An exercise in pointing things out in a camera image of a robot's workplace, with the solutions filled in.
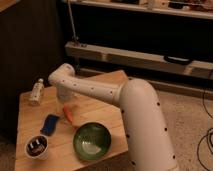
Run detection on orange pepper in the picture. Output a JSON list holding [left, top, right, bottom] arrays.
[[63, 106, 75, 125]]

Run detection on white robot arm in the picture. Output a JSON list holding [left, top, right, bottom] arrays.
[[48, 63, 180, 171]]

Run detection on green ceramic bowl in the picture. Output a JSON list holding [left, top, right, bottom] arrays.
[[73, 122, 111, 161]]

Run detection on clear plastic bottle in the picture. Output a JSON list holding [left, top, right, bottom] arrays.
[[29, 78, 44, 106]]

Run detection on blue sponge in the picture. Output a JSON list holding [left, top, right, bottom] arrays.
[[40, 114, 59, 136]]

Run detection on wooden table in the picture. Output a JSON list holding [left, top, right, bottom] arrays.
[[14, 69, 130, 171]]

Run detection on metal stand pole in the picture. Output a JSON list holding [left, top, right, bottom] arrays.
[[67, 0, 80, 46]]

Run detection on upper wooden shelf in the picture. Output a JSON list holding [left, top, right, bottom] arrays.
[[61, 0, 213, 20]]

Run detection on black handle on shelf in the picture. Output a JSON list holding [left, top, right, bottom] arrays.
[[163, 56, 193, 65]]

